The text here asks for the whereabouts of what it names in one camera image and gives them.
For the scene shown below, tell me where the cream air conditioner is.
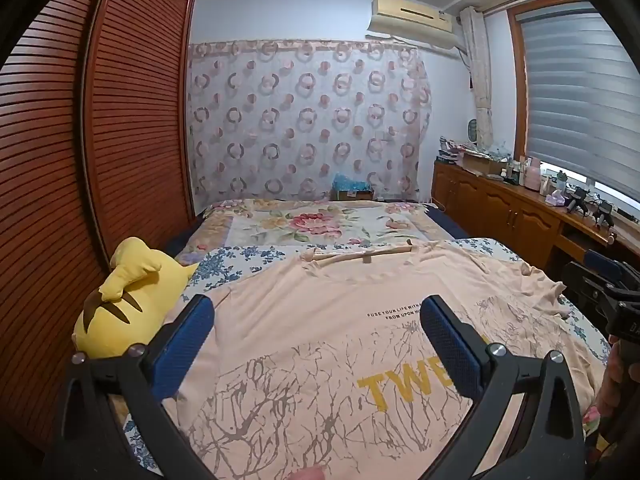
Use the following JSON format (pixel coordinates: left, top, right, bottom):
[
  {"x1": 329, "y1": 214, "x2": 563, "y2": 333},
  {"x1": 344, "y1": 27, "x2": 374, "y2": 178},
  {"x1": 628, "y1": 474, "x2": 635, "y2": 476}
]
[{"x1": 367, "y1": 0, "x2": 463, "y2": 51}]

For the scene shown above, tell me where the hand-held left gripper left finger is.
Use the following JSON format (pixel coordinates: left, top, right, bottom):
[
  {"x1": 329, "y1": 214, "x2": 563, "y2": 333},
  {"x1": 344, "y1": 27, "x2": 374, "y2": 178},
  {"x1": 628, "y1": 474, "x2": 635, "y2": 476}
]
[{"x1": 42, "y1": 294, "x2": 216, "y2": 480}]

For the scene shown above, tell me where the wooden cabinet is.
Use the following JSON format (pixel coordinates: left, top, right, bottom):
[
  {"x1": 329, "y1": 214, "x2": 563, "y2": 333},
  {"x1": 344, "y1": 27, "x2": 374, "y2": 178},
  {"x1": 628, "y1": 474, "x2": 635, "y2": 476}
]
[{"x1": 431, "y1": 160, "x2": 640, "y2": 271}]

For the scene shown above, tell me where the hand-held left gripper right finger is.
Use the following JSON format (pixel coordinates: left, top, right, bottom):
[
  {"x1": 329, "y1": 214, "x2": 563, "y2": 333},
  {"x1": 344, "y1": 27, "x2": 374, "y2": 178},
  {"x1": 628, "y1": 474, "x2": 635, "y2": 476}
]
[{"x1": 419, "y1": 295, "x2": 586, "y2": 480}]

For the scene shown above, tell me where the blue floral blanket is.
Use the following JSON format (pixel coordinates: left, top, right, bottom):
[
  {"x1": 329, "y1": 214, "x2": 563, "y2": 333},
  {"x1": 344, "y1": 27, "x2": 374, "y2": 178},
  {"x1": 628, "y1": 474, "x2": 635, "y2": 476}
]
[{"x1": 122, "y1": 237, "x2": 611, "y2": 480}]

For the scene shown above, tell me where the black tripod gadget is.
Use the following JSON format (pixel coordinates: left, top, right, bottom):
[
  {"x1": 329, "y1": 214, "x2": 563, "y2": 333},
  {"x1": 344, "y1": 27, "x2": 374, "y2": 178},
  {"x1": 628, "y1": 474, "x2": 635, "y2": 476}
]
[
  {"x1": 565, "y1": 187, "x2": 593, "y2": 216},
  {"x1": 592, "y1": 200, "x2": 616, "y2": 226}
]

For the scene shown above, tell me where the circle patterned hanging cloth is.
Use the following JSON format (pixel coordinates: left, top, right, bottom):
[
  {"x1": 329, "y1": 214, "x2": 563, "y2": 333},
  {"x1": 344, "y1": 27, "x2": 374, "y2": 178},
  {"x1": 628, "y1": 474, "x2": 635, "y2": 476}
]
[{"x1": 187, "y1": 39, "x2": 433, "y2": 201}]

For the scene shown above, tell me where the yellow plush toy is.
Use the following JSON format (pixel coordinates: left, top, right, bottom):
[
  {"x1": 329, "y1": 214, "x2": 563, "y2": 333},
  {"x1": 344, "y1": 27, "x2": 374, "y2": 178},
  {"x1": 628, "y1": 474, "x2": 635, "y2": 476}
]
[{"x1": 74, "y1": 237, "x2": 198, "y2": 360}]

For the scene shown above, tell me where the wooden window frame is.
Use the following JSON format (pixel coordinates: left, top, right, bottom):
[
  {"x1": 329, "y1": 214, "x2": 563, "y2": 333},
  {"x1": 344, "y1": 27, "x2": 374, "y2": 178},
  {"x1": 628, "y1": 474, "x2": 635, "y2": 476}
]
[{"x1": 506, "y1": 0, "x2": 601, "y2": 158}]

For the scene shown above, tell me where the peach printed t-shirt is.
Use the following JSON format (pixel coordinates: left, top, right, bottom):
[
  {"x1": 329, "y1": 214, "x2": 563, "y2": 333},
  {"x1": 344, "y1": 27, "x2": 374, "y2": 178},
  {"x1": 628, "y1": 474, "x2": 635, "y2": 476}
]
[{"x1": 162, "y1": 240, "x2": 608, "y2": 480}]

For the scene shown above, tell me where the wooden louvered wardrobe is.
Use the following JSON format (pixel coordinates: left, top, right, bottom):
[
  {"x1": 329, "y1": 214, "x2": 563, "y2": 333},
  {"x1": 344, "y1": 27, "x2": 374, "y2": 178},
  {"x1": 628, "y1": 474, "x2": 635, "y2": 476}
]
[{"x1": 0, "y1": 0, "x2": 198, "y2": 461}]

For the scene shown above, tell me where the person's right hand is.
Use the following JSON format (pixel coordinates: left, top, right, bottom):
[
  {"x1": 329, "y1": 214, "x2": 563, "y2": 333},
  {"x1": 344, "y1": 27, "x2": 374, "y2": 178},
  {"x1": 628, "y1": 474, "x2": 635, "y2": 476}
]
[{"x1": 597, "y1": 340, "x2": 626, "y2": 418}]

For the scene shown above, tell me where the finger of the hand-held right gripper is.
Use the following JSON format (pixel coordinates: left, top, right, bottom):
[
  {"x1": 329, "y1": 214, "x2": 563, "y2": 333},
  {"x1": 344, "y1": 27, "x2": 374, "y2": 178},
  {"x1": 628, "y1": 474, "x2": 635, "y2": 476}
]
[
  {"x1": 564, "y1": 260, "x2": 621, "y2": 328},
  {"x1": 582, "y1": 249, "x2": 640, "y2": 293}
]

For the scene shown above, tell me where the grey window blind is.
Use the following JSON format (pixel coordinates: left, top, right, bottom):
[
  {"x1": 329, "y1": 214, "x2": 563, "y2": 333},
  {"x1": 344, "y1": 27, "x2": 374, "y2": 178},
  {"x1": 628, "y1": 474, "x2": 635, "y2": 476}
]
[{"x1": 515, "y1": 2, "x2": 640, "y2": 196}]

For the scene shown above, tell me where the open cardboard box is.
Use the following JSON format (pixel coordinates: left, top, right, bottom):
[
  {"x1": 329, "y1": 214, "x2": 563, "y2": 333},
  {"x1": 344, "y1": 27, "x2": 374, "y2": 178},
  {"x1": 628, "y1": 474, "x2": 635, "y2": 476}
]
[{"x1": 457, "y1": 152, "x2": 506, "y2": 176}]

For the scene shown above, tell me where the beige window curtain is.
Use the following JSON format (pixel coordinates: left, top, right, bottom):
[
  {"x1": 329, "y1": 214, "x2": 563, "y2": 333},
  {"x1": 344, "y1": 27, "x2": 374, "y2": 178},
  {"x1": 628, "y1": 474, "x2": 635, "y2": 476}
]
[{"x1": 459, "y1": 6, "x2": 496, "y2": 148}]

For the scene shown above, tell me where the pink floral blanket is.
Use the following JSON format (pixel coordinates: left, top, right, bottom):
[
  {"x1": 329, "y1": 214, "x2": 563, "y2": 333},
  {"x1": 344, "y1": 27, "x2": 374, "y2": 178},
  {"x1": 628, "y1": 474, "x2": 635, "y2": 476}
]
[{"x1": 175, "y1": 199, "x2": 446, "y2": 266}]

